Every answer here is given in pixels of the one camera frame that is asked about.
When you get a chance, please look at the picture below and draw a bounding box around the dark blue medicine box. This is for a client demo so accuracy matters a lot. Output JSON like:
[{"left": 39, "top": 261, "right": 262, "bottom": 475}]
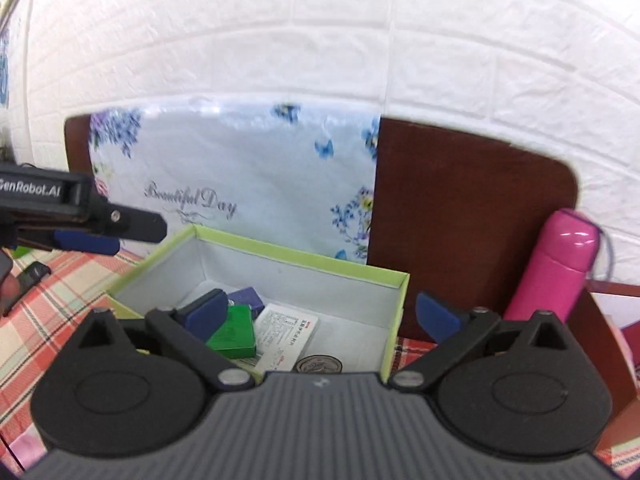
[{"left": 228, "top": 287, "right": 265, "bottom": 321}]

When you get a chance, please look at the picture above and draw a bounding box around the black electrical tape roll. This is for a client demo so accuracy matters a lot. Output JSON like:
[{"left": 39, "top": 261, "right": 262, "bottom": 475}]
[{"left": 294, "top": 354, "right": 343, "bottom": 374}]

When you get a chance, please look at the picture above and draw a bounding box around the person's left hand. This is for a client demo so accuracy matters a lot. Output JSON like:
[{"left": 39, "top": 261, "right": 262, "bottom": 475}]
[{"left": 1, "top": 274, "right": 21, "bottom": 316}]

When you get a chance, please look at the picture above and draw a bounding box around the plaid bed sheet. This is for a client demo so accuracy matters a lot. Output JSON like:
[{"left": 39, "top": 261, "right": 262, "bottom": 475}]
[{"left": 0, "top": 246, "right": 640, "bottom": 476}]

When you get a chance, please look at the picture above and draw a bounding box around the black phone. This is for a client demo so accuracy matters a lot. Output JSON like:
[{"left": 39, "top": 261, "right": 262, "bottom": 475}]
[{"left": 17, "top": 261, "right": 52, "bottom": 292}]

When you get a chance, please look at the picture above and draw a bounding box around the white medicine leaflet box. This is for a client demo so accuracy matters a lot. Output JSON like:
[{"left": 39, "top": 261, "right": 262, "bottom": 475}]
[{"left": 254, "top": 304, "right": 319, "bottom": 374}]

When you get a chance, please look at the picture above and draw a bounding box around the pink thermos bottle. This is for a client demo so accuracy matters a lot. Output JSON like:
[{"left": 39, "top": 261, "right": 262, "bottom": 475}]
[{"left": 503, "top": 208, "right": 613, "bottom": 322}]

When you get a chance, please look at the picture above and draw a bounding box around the green cardboard shoe box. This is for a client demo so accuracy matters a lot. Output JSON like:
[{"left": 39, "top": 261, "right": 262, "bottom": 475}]
[{"left": 107, "top": 226, "right": 409, "bottom": 377}]

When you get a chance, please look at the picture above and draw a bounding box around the brown wooden headboard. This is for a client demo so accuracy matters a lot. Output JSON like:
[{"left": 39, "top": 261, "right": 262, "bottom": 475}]
[{"left": 63, "top": 112, "right": 577, "bottom": 312}]

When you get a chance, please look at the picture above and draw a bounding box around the brown cardboard box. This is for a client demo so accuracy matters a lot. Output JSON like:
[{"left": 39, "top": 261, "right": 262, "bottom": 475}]
[{"left": 567, "top": 288, "right": 640, "bottom": 451}]

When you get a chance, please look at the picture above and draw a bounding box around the floral plastic bag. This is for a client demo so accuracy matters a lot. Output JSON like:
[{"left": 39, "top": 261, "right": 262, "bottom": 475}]
[{"left": 88, "top": 101, "right": 380, "bottom": 263}]

